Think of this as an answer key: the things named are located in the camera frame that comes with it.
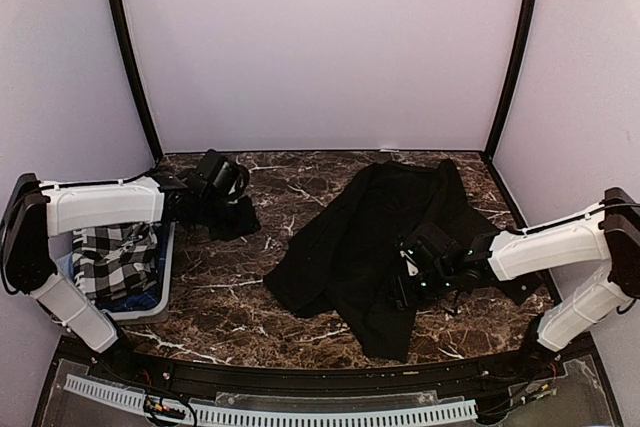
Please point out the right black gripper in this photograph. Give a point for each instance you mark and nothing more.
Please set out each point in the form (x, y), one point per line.
(406, 295)

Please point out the black long sleeve shirt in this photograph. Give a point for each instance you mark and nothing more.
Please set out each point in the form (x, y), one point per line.
(317, 286)

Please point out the grey plastic laundry basket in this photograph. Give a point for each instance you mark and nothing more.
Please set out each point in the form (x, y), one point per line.
(155, 314)

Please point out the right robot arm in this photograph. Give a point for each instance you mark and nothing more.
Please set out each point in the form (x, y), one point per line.
(606, 233)

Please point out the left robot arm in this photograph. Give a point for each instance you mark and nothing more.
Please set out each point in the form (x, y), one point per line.
(38, 210)

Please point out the dark blue shirt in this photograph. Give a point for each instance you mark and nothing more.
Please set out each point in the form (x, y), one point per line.
(153, 295)

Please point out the black white plaid shirt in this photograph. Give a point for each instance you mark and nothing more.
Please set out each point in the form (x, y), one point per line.
(113, 263)

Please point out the light blue shirt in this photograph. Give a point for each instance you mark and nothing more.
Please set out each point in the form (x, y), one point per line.
(66, 267)

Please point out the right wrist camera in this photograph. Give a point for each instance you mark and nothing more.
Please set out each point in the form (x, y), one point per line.
(408, 252)

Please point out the black front rail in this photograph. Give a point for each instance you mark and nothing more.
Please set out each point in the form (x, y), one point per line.
(478, 376)

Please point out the white slotted cable duct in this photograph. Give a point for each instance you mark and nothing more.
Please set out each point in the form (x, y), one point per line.
(249, 410)

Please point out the right black frame post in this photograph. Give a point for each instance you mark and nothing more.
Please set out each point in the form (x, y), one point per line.
(516, 58)

